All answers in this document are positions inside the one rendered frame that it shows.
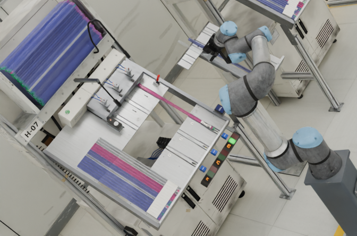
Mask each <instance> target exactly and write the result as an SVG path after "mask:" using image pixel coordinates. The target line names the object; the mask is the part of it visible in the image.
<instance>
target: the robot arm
mask: <svg viewBox="0 0 357 236"><path fill-rule="evenodd" d="M236 32H237V25H236V24H235V23H234V22H232V21H226V22H224V23H223V24H222V25H221V26H220V29H219V30H218V32H217V33H216V34H215V33H213V35H212V36H211V37H210V39H209V40H208V42H207V43H206V45H205V46H204V48H203V49H202V50H204V51H205V52H206V53H207V54H203V55H204V56H205V57H206V58H207V59H208V61H209V62H212V61H213V60H214V58H215V57H217V55H218V54H219V53H220V55H221V56H222V58H223V59H224V60H225V62H226V63H227V64H231V63H232V62H233V63H239V62H242V61H243V60H244V59H246V57H247V56H246V53H248V52H250V51H252V57H253V66H254V67H253V68H252V71H251V72H250V73H248V74H246V75H244V76H243V77H241V78H239V79H237V80H235V81H233V82H231V83H229V84H226V85H225V86H223V87H222V88H220V90H219V98H220V102H221V104H222V106H223V109H224V111H225V112H226V113H227V114H228V115H230V114H232V113H233V114H234V115H235V116H236V117H238V118H242V120H243V121H244V122H245V123H246V125H247V126H248V127H249V129H250V130H251V131H252V132H253V134H254V135H255V136H256V137H257V139H258V140H259V141H260V142H261V144H262V145H263V146H264V153H263V156H264V158H265V161H266V163H267V164H268V166H269V167H270V168H271V169H272V170H273V171H275V172H280V171H284V170H286V169H288V168H290V167H292V166H295V165H297V164H300V163H302V162H304V161H307V162H308V166H309V170H310V173H311V174H312V176H313V177H314V178H316V179H319V180H325V179H329V178H331V177H333V176H334V175H336V174H337V173H338V172H339V170H340V169H341V167H342V159H341V158H340V156H339V154H338V153H336V152H334V151H333V150H331V149H330V148H329V147H328V145H327V144H326V142H325V141H324V139H323V137H322V135H321V134H320V133H319V132H318V130H317V129H315V128H312V127H303V128H300V129H298V130H297V131H296V133H294V134H293V137H292V139H289V140H287V139H286V138H285V137H283V136H280V135H279V134H278V133H277V131H276V130H275V129H274V127H273V126H272V125H271V124H270V122H269V121H268V119H267V118H266V117H265V115H264V114H263V112H262V111H261V110H260V108H259V107H258V100H260V99H262V98H264V97H265V96H266V95H267V94H268V93H269V92H270V90H271V88H272V86H273V84H274V82H275V77H276V71H275V67H274V66H273V65H272V63H271V59H270V53H269V47H268V42H269V41H270V40H272V35H271V33H270V31H269V29H268V28H267V27H266V26H263V27H261V28H258V29H257V30H255V31H253V32H251V33H249V34H248V35H246V36H244V37H242V38H240V39H238V37H237V34H236Z"/></svg>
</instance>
